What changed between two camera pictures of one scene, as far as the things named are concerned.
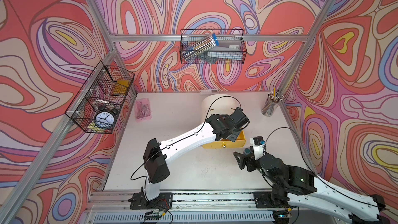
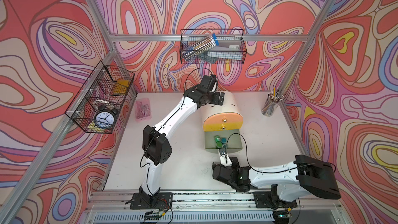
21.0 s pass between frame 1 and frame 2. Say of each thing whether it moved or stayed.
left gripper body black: moved
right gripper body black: moved
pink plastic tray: stayed
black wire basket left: stayed
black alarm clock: stayed
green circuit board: stayed
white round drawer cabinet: stayed
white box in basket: stayed
